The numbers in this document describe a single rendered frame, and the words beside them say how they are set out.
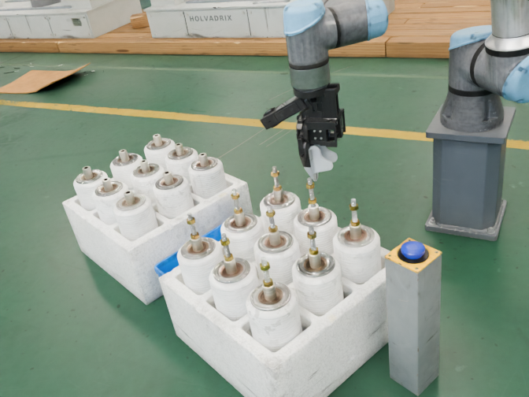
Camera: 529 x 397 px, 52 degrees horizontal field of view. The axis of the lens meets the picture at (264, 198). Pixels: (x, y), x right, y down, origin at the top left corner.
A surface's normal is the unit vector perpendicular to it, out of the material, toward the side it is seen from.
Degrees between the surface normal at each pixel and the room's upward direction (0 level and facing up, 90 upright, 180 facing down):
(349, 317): 90
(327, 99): 90
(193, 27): 90
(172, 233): 90
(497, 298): 0
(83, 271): 0
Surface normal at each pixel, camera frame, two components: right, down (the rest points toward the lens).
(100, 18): 0.87, 0.14
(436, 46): -0.47, 0.52
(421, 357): 0.65, 0.31
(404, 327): -0.75, 0.44
